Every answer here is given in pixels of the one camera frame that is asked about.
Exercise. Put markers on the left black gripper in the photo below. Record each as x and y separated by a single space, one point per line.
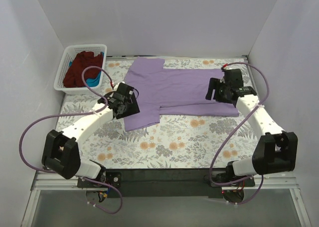
130 107

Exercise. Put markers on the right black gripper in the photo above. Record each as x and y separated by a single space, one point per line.
213 89

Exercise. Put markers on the purple t shirt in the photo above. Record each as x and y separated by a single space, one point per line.
171 92

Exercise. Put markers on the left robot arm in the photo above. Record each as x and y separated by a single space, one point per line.
62 148

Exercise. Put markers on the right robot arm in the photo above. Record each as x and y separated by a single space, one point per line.
276 150

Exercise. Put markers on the blue t shirt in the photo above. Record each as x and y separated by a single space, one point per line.
92 82

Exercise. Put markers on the dark red t shirt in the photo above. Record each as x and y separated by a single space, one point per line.
82 67

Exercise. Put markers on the white plastic laundry basket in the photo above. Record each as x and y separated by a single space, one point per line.
81 63

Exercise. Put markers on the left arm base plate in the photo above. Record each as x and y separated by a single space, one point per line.
110 178

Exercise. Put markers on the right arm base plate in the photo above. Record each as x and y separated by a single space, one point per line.
230 181

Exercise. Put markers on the aluminium frame rail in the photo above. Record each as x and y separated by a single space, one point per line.
46 181

